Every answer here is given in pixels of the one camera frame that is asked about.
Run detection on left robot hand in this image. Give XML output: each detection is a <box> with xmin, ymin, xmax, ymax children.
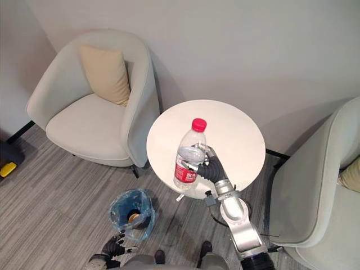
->
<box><xmin>102</xmin><ymin>229</ymin><xmax>139</xmax><ymax>257</ymax></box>

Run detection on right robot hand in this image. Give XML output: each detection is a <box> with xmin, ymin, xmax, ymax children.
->
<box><xmin>181</xmin><ymin>142</ymin><xmax>230</xmax><ymax>186</ymax></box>

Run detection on clear plastic water bottle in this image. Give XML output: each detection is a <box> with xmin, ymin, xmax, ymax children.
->
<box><xmin>173</xmin><ymin>118</ymin><xmax>208</xmax><ymax>190</ymax></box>

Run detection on round white tea table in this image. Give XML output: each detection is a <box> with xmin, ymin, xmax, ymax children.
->
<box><xmin>146</xmin><ymin>98</ymin><xmax>267</xmax><ymax>203</ymax></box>

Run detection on small bin with blue bag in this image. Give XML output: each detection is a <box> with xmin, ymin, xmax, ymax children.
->
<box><xmin>108</xmin><ymin>188</ymin><xmax>157</xmax><ymax>242</ymax></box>

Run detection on brown paper cup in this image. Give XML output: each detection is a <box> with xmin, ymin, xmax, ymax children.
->
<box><xmin>127</xmin><ymin>213</ymin><xmax>142</xmax><ymax>226</ymax></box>

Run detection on robot torso and legs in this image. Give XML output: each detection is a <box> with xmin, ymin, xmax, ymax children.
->
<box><xmin>116</xmin><ymin>240</ymin><xmax>229</xmax><ymax>270</ymax></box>

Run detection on light grey armchair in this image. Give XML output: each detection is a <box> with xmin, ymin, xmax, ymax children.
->
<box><xmin>26</xmin><ymin>28</ymin><xmax>160</xmax><ymax>179</ymax></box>
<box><xmin>268</xmin><ymin>96</ymin><xmax>360</xmax><ymax>270</ymax></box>

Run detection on black and yellow object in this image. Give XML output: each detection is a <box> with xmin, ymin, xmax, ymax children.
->
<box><xmin>0</xmin><ymin>139</ymin><xmax>25</xmax><ymax>178</ymax></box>

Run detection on beige cushion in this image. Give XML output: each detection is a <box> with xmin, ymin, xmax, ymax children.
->
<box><xmin>338</xmin><ymin>157</ymin><xmax>360</xmax><ymax>195</ymax></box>
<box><xmin>78</xmin><ymin>44</ymin><xmax>132</xmax><ymax>107</ymax></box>

